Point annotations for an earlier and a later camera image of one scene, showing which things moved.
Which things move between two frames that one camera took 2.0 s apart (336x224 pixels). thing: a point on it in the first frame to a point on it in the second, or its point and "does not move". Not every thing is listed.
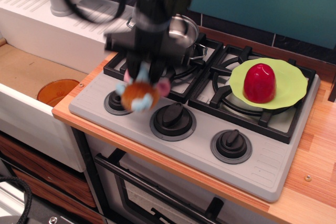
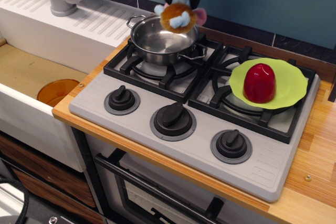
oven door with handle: (134, 191) does not move
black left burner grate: (182, 77) does not move
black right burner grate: (258, 90) does not move
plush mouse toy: (140, 94) to (178, 17)
